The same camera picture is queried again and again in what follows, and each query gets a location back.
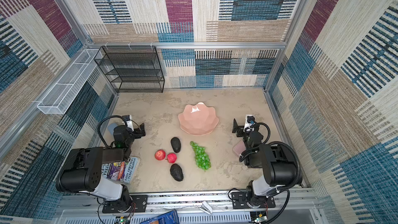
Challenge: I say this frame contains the red apple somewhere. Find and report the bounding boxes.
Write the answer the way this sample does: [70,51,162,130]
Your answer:
[166,153,177,164]
[154,149,166,161]

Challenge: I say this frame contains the dark avocado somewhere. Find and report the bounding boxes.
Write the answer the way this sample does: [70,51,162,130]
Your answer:
[171,137,181,153]
[170,164,184,181]

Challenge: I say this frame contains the green grape bunch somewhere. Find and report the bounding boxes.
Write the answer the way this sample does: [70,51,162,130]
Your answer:
[190,141,211,171]

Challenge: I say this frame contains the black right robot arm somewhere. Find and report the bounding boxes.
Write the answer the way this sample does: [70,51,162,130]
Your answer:
[228,115,302,209]

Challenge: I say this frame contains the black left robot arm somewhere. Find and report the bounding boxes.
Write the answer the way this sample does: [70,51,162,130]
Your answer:
[56,115,148,215]

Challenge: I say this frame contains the pink scalloped fruit bowl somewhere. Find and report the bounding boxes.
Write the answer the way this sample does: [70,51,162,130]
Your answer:
[178,102,219,136]

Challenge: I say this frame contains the blue grey case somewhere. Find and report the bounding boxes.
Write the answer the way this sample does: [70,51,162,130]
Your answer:
[107,122,118,135]

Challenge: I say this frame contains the pink rectangular case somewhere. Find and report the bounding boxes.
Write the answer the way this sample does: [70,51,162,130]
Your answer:
[233,141,246,158]

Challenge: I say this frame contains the colourful paperback book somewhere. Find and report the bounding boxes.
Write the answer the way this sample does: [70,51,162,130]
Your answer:
[102,157,140,184]

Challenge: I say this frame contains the blue circuit board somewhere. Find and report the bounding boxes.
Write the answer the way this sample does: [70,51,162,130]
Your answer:
[142,210,180,224]

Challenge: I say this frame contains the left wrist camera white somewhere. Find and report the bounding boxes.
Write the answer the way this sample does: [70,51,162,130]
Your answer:
[127,122,134,130]

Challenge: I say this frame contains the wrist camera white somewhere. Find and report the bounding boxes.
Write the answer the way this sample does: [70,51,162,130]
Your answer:
[127,122,134,130]
[244,115,256,133]

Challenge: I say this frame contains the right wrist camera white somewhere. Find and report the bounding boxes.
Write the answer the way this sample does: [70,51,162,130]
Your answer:
[244,115,256,133]

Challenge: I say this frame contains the black wire shelf rack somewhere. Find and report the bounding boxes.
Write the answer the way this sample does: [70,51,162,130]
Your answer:
[94,46,165,93]

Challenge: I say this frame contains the white wire mesh basket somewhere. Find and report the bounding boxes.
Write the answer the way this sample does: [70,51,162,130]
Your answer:
[37,49,98,115]

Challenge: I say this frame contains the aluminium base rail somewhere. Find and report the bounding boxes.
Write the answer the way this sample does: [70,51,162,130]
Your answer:
[52,188,327,224]

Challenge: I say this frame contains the white clip on rail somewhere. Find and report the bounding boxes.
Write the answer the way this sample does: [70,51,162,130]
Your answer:
[199,201,213,216]

